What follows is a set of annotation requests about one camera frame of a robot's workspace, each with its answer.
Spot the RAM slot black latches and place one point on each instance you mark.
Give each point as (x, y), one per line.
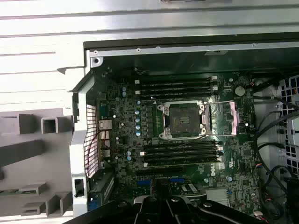
(175, 94)
(181, 156)
(175, 85)
(181, 145)

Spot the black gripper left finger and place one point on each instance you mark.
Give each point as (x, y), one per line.
(149, 210)

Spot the metal socket cover frame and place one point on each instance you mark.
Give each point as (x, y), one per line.
(234, 116)

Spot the grey parts rack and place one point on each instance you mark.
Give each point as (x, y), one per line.
(35, 177)

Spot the silver perforated drive cage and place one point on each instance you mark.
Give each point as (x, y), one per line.
(293, 130)

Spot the CPU socket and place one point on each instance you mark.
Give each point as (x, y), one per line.
(183, 120)

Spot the silver finned heat sink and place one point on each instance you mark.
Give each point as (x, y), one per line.
(216, 194)

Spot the green motherboard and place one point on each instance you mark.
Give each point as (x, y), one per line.
(236, 151)

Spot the blue port connector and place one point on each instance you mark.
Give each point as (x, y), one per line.
(103, 109)

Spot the round coin battery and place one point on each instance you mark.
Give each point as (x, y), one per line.
(239, 90)

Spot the black open PC case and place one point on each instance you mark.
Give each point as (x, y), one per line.
(80, 140)

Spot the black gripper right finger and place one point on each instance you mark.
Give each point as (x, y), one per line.
(180, 210)

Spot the small metal board connector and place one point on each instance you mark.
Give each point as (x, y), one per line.
(241, 127)

